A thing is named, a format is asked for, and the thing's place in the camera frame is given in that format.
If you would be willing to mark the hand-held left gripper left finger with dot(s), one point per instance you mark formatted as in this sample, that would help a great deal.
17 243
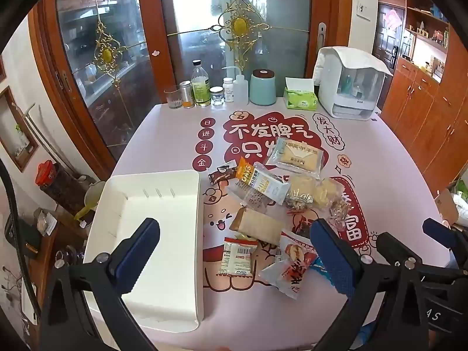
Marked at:
140 252

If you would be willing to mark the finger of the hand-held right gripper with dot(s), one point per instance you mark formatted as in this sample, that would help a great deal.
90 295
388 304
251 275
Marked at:
391 243
437 228

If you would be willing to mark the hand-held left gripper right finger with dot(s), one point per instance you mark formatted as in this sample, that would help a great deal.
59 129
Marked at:
332 259

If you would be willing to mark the small blue candy packet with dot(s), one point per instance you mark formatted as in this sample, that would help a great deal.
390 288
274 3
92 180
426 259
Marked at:
320 267

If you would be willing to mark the red white picture packet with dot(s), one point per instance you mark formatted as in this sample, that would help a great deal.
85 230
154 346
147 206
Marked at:
289 267

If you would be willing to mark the white plastic tray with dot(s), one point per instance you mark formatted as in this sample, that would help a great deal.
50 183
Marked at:
157 204

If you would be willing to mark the clear packet yellow pastry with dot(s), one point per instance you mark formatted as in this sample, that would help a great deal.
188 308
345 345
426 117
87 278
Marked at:
327 192
301 186

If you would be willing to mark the brown kraft paper packet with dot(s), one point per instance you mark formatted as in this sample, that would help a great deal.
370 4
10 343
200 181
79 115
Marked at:
256 225

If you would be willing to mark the white red-trimmed snack packet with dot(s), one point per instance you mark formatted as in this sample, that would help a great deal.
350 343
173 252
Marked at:
236 259

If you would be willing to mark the orange white oat packet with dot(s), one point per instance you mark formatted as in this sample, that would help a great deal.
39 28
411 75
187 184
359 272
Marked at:
267 186

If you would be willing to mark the pale cracker packet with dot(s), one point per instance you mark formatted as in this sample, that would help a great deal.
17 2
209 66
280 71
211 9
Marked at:
292 159

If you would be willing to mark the dark brown snack bar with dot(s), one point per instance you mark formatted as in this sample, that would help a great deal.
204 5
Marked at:
219 173

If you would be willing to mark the cardboard box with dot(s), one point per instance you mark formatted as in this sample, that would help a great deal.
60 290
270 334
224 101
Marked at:
444 201

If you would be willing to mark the white plastic bag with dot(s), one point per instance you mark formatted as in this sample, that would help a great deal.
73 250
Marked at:
461 204

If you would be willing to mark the dark glass lidded bowl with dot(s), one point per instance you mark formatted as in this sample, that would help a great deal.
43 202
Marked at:
67 256

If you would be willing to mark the white cup yellow spoon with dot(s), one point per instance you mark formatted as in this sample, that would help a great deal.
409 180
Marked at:
91 197

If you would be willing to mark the wooden side table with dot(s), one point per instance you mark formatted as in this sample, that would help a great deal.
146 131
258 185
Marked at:
47 252

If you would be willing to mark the clear plastic food box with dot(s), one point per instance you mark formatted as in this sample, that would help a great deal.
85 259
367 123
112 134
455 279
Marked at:
45 223

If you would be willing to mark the red-lidded dark jar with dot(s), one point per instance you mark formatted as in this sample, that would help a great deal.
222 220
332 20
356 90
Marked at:
55 186

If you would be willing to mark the wooden cabinet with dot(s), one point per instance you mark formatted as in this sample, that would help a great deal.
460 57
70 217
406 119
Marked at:
420 117

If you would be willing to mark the black pouch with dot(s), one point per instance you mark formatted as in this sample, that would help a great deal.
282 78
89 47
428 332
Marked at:
23 236

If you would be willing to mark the clear drinking glass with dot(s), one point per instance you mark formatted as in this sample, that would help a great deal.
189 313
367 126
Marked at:
173 97

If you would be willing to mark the green tissue box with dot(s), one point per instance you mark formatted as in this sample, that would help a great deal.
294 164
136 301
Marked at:
301 99

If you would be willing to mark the small jar orange contents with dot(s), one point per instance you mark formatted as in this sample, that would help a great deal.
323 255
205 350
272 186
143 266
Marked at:
186 95

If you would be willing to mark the small glass jar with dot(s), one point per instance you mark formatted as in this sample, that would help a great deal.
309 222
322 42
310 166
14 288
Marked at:
217 97

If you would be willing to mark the glass bottle green label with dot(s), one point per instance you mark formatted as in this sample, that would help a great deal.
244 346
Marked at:
201 87

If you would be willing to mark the white pill bottle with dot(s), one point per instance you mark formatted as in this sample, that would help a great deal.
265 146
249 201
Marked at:
228 91

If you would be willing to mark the white countertop appliance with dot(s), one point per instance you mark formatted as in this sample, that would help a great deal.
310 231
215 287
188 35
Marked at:
351 62

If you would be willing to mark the teal canister brown lid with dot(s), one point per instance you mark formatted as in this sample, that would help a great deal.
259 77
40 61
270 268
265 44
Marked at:
262 87

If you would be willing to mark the white squeeze wash bottle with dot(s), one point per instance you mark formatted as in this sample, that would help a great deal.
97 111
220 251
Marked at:
240 89

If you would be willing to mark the dark wooden door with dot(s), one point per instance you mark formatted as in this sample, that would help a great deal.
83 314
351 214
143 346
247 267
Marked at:
384 40

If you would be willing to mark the wooden display shelf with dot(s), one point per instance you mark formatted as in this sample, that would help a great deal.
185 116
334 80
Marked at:
427 18

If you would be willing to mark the glass door gold ornament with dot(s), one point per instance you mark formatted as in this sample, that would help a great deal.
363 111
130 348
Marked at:
278 25
120 14

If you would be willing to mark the wooden picture frame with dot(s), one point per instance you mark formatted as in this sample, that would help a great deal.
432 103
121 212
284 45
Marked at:
16 131

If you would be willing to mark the white wall switch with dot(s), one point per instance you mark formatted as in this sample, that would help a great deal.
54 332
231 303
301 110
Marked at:
363 9

